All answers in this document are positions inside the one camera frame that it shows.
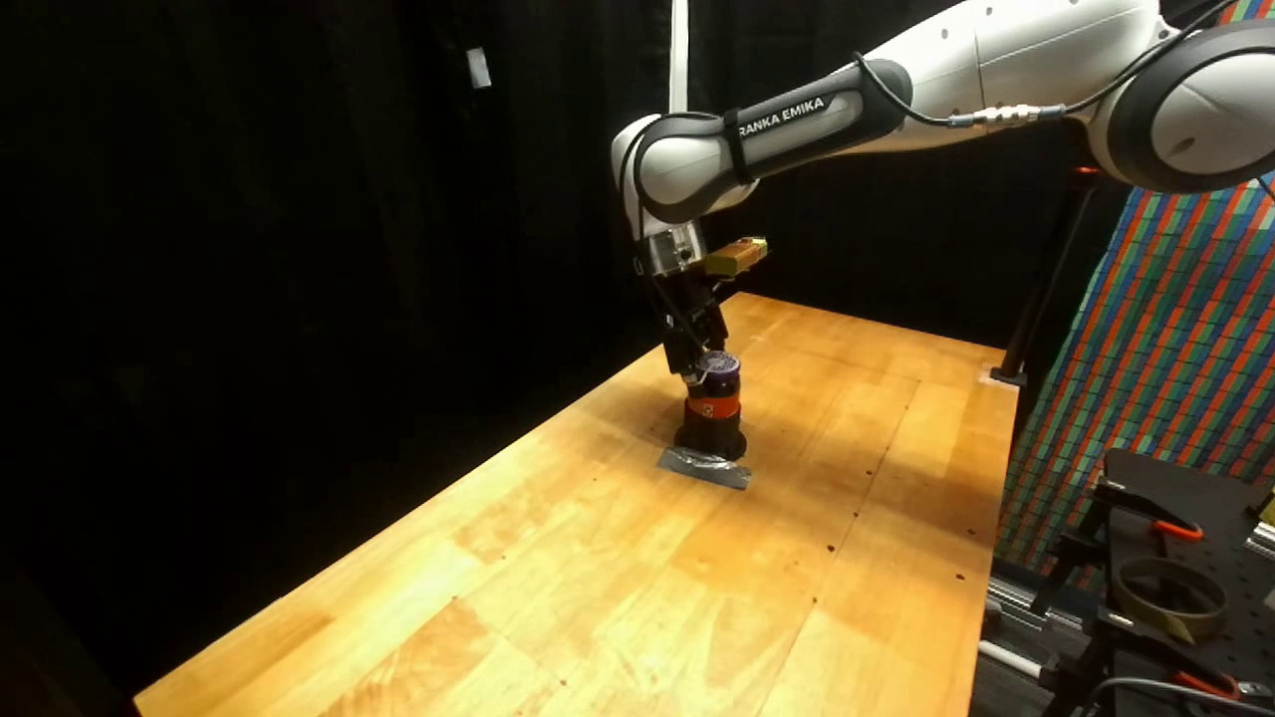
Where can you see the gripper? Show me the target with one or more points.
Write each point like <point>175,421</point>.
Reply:
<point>689,309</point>

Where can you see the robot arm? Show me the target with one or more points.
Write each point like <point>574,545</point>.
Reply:
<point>936,70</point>

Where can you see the dark cup with orange band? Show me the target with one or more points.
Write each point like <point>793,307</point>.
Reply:
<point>711,423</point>

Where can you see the silver tape piece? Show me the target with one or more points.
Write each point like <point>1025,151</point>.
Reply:
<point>709,470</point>

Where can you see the white hanging strip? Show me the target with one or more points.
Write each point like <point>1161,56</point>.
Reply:
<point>678,55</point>

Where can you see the small grey tag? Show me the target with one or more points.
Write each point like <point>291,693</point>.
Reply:
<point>479,68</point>

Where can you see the black stand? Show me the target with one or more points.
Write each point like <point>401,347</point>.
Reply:
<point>1041,289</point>

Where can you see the colourful patterned panel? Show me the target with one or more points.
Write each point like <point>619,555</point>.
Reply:
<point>1165,349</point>

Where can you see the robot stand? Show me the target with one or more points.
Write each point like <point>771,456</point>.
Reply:
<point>1185,498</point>

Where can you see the roll of tape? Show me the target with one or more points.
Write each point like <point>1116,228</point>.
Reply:
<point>1136,602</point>

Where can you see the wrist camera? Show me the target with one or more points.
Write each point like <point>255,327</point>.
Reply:
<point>735,258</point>

